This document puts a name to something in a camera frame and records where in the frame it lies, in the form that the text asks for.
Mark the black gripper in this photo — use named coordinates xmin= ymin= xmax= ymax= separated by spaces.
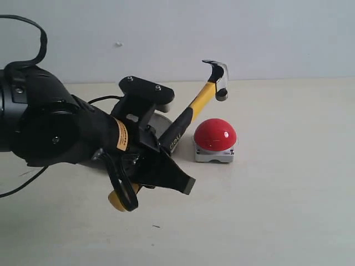
xmin=117 ymin=119 xmax=196 ymax=195

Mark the yellow black claw hammer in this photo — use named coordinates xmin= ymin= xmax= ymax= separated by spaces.
xmin=104 ymin=60 xmax=229 ymax=212

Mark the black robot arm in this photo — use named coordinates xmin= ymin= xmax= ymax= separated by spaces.
xmin=1 ymin=66 xmax=195 ymax=195

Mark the red dome push button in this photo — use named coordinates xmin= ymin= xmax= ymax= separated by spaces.
xmin=193 ymin=118 xmax=238 ymax=163

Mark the round stainless steel plate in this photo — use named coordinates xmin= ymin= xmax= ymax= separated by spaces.
xmin=91 ymin=110 xmax=178 ymax=178

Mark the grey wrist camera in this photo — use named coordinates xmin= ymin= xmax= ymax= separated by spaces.
xmin=111 ymin=76 xmax=175 ymax=125

